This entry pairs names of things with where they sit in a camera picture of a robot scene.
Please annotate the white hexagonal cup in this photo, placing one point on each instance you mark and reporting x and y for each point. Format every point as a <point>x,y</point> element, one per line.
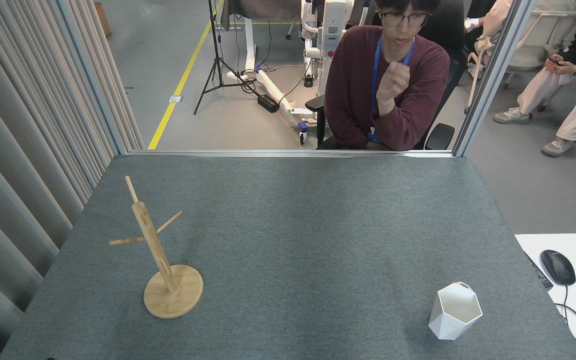
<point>450,320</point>

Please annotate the dark phone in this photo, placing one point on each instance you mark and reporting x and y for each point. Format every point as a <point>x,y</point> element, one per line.
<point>554,60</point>

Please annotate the brown cardboard box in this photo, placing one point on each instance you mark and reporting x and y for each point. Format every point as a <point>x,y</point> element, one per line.
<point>102,20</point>

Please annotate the white chair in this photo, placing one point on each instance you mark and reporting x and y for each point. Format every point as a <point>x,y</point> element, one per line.
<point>543,30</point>

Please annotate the person on office chair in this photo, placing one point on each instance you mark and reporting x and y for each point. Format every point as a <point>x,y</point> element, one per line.
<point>353,85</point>

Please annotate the person's left hand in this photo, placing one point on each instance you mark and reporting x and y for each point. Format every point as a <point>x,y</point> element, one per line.
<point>393,80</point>

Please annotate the black tripod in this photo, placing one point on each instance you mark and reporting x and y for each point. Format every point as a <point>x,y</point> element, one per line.
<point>213,30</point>

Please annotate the wooden cup stand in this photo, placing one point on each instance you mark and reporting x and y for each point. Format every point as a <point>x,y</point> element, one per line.
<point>173,297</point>

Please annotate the black power strip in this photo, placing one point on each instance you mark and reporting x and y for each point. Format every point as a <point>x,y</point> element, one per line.
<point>268,103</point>

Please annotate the grey pleated curtain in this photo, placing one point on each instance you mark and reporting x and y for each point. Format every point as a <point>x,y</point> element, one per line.
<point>18,150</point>

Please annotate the dark cloth over desk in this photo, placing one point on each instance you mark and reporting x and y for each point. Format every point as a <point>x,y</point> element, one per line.
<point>263,10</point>

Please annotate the white desk leg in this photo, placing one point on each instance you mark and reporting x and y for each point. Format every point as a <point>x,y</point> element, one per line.
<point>249,45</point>

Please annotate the black office chair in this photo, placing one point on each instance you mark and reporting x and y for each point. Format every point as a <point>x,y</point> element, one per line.
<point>440,137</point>

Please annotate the white stand on wheels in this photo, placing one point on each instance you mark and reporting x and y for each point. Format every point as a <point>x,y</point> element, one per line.
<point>335,20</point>

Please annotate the silver frame post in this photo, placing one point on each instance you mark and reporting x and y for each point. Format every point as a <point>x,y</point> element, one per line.
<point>493,75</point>

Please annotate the person in pale clothing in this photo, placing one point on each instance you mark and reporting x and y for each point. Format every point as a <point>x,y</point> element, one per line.
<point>498,15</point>

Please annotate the small white floor plate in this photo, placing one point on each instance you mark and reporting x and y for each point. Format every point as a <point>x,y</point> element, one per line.
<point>175,98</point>

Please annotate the black flat strip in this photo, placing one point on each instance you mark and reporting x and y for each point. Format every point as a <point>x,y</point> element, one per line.
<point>540,274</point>

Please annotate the dark rimmed glasses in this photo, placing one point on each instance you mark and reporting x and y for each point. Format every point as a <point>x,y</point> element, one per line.
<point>405,19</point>

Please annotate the black computer mouse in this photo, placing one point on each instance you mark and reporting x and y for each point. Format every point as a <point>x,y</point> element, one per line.
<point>558,267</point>

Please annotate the silver table edge rail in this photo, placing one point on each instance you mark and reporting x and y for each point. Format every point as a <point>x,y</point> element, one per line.
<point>293,153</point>

